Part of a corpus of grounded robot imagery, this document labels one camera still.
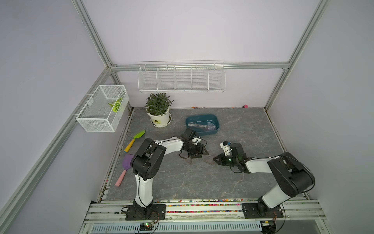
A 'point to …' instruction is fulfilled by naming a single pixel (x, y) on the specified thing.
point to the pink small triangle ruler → (208, 158)
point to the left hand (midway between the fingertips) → (205, 155)
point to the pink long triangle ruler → (189, 160)
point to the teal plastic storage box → (203, 124)
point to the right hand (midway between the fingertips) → (213, 158)
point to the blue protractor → (209, 123)
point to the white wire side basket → (97, 115)
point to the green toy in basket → (115, 105)
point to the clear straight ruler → (204, 126)
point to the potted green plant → (158, 107)
